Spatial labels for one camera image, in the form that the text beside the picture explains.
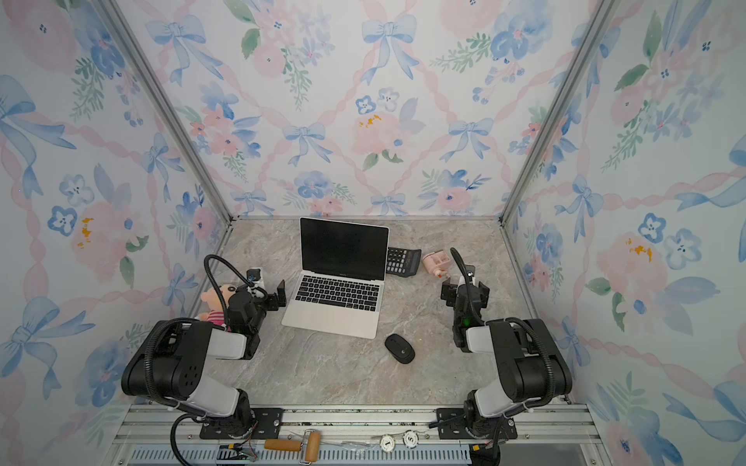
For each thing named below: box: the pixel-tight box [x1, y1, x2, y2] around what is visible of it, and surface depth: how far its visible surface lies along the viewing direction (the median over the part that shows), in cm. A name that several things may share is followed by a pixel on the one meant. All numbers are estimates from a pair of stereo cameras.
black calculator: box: [385, 246, 422, 278], surface depth 105 cm
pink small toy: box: [421, 249, 451, 279], surface depth 103 cm
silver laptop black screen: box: [281, 216, 391, 340], surface depth 97 cm
